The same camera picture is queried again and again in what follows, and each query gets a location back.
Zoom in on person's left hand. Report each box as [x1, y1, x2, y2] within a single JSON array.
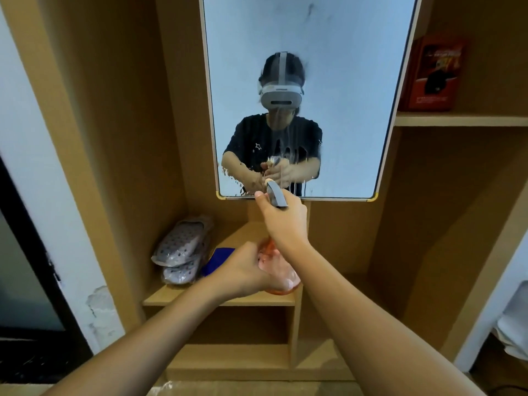
[[205, 241, 292, 304]]

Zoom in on grey dotted slipper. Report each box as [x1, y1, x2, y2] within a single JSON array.
[[151, 216, 214, 268], [161, 251, 208, 286]]

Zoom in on tall framed mirror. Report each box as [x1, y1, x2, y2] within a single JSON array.
[[199, 0, 424, 202]]

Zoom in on person's right forearm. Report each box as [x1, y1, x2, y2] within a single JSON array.
[[293, 242, 487, 396]]

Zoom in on white bed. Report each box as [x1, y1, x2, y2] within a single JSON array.
[[493, 280, 528, 361]]

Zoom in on red box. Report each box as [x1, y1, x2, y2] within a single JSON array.
[[398, 35, 469, 113]]

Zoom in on person's right hand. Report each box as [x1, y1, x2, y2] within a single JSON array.
[[254, 188, 311, 261]]

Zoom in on orange spray bottle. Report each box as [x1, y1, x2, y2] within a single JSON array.
[[257, 178, 302, 296]]

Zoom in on person's left forearm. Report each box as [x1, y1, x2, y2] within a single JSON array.
[[41, 280, 232, 396]]

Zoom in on blue cloth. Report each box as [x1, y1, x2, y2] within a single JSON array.
[[201, 247, 236, 278]]

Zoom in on wooden wardrobe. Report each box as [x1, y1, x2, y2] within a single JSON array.
[[0, 0, 528, 382]]

